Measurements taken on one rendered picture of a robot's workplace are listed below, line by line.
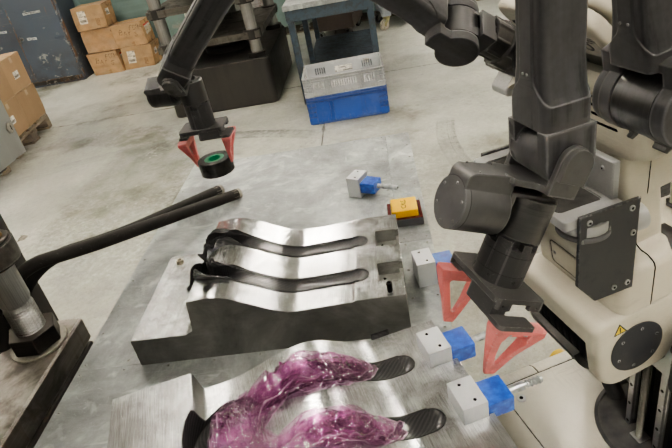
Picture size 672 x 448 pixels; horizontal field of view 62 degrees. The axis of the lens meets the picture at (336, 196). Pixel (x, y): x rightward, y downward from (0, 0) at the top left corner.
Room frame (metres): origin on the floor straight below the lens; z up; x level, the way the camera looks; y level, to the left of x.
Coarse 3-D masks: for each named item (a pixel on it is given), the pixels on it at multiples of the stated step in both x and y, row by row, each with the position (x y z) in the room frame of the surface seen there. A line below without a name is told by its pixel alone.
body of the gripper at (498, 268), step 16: (496, 240) 0.49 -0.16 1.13; (512, 240) 0.48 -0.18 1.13; (464, 256) 0.53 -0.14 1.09; (480, 256) 0.50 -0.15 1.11; (496, 256) 0.48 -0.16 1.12; (512, 256) 0.48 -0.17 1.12; (528, 256) 0.48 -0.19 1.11; (464, 272) 0.51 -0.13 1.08; (480, 272) 0.49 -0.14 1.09; (496, 272) 0.48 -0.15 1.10; (512, 272) 0.47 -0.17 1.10; (496, 288) 0.47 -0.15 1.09; (512, 288) 0.47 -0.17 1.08; (528, 288) 0.48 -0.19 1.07; (496, 304) 0.44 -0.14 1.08; (512, 304) 0.45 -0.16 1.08; (528, 304) 0.45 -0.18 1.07
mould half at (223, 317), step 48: (288, 240) 0.97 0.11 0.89; (192, 288) 0.81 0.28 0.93; (240, 288) 0.79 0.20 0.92; (336, 288) 0.78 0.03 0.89; (384, 288) 0.75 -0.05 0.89; (144, 336) 0.79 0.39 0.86; (192, 336) 0.77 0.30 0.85; (240, 336) 0.76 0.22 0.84; (288, 336) 0.75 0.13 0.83; (336, 336) 0.74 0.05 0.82
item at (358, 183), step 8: (352, 176) 1.26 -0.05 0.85; (360, 176) 1.25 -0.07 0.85; (368, 176) 1.27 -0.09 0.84; (352, 184) 1.25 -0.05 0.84; (360, 184) 1.24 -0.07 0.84; (368, 184) 1.23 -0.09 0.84; (376, 184) 1.23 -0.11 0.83; (384, 184) 1.22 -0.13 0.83; (352, 192) 1.25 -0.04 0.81; (360, 192) 1.24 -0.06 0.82; (368, 192) 1.23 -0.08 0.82; (376, 192) 1.23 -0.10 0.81
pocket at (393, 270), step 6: (378, 264) 0.83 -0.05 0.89; (384, 264) 0.82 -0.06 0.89; (390, 264) 0.82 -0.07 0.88; (396, 264) 0.82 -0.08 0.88; (378, 270) 0.83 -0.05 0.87; (384, 270) 0.82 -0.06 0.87; (390, 270) 0.82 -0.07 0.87; (396, 270) 0.82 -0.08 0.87; (402, 270) 0.81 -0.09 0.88; (378, 276) 0.81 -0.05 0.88; (384, 276) 0.82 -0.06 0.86; (390, 276) 0.82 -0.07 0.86; (396, 276) 0.81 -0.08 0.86; (402, 276) 0.79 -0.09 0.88
